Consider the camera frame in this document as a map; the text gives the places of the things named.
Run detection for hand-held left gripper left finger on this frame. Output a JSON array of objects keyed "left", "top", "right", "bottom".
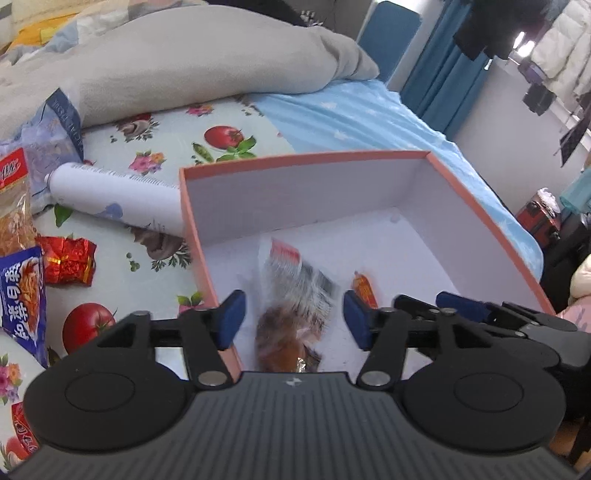
[{"left": 95, "top": 290, "right": 247, "bottom": 388}]

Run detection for white tube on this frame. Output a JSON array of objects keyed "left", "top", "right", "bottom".
[{"left": 46, "top": 161, "right": 186, "bottom": 237}]

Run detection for white hanging jacket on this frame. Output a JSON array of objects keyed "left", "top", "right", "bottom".
[{"left": 530, "top": 0, "right": 591, "bottom": 99}]

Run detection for blue curtain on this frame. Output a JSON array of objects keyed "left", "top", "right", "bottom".
[{"left": 399, "top": 4, "right": 496, "bottom": 139}]

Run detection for red foil packet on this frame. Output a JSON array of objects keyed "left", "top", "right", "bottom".
[{"left": 36, "top": 234, "right": 98, "bottom": 288}]

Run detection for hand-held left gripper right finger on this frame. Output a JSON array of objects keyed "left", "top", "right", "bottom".
[{"left": 342, "top": 291, "right": 493, "bottom": 387}]

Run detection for cream pink cloth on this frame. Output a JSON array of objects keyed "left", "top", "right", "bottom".
[{"left": 556, "top": 254, "right": 591, "bottom": 334}]

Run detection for small red sausage stick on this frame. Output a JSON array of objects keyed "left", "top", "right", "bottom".
[{"left": 352, "top": 271, "right": 379, "bottom": 309}]

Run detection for clear brown snack packet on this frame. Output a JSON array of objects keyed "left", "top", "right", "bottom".
[{"left": 253, "top": 235, "right": 343, "bottom": 374}]

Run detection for black hanging bag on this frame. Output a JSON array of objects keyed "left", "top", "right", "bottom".
[{"left": 522, "top": 83, "right": 555, "bottom": 116}]

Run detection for teal cloth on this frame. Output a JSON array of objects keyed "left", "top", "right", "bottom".
[{"left": 560, "top": 166, "right": 591, "bottom": 214}]

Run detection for blue chair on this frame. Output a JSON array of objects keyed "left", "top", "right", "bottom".
[{"left": 358, "top": 0, "right": 422, "bottom": 85}]

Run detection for blue snack packet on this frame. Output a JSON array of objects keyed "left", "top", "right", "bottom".
[{"left": 0, "top": 246, "right": 49, "bottom": 368}]

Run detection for grey blanket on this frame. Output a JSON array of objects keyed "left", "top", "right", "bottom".
[{"left": 0, "top": 4, "right": 380, "bottom": 139}]

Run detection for blue transparent plastic bag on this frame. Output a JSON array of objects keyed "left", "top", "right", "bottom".
[{"left": 18, "top": 88, "right": 86, "bottom": 214}]

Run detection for pink-rimmed white cardboard box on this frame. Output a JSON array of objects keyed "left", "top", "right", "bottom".
[{"left": 179, "top": 150, "right": 557, "bottom": 376}]

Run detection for red suitcase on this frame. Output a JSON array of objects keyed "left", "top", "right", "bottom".
[{"left": 516, "top": 187, "right": 562, "bottom": 250}]

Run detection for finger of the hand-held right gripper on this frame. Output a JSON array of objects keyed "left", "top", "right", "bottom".
[
  {"left": 436, "top": 291, "right": 509, "bottom": 326},
  {"left": 393, "top": 294, "right": 439, "bottom": 319}
]

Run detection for clear red-label dried snack packet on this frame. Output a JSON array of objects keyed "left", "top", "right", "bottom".
[{"left": 0, "top": 147, "right": 38, "bottom": 259}]

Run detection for floral tomato print bedsheet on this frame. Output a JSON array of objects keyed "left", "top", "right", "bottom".
[{"left": 0, "top": 95, "right": 301, "bottom": 476}]

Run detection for red snack packet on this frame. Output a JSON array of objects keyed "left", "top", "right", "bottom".
[{"left": 0, "top": 401, "right": 40, "bottom": 472}]

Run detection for black hanging clothes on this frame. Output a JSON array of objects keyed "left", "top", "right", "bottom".
[{"left": 452, "top": 0, "right": 560, "bottom": 62}]

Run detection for black clothing pile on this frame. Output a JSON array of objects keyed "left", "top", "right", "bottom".
[{"left": 249, "top": 0, "right": 334, "bottom": 28}]

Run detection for yellow pillow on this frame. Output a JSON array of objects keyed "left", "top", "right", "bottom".
[{"left": 8, "top": 22, "right": 80, "bottom": 48}]

